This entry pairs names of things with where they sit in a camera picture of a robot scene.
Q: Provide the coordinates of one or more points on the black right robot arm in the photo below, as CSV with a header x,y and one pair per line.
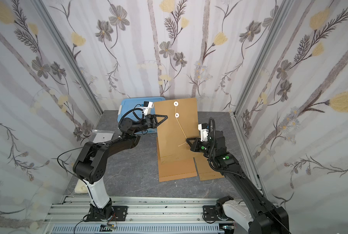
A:
x,y
260,216

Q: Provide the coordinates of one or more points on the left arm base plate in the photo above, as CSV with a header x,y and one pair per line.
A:
x,y
118,213

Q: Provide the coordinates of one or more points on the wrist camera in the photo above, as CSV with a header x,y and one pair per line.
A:
x,y
204,132
147,107

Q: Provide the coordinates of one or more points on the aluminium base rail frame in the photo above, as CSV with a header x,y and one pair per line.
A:
x,y
72,210

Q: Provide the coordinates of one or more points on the white slotted cable duct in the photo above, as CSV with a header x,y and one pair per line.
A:
x,y
137,229

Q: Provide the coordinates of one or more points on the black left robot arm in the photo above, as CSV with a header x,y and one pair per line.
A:
x,y
90,165

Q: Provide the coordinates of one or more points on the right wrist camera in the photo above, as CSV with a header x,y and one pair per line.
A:
x,y
204,132

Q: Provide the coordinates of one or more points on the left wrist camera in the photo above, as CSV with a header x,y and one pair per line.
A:
x,y
147,107

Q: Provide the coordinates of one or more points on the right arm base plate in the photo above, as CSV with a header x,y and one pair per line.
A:
x,y
210,214

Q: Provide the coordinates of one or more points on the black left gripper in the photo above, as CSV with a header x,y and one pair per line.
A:
x,y
150,121

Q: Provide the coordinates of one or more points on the bag of white material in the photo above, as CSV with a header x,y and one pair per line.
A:
x,y
81,187

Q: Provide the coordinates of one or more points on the kraft file bag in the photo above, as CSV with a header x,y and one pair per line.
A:
x,y
175,170
204,170
182,123

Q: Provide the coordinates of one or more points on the clear plastic zip bag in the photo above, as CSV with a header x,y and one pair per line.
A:
x,y
100,136

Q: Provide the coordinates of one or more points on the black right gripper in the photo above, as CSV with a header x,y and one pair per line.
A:
x,y
197,145

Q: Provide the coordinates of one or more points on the blue lid storage box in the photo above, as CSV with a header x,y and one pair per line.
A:
x,y
131,103

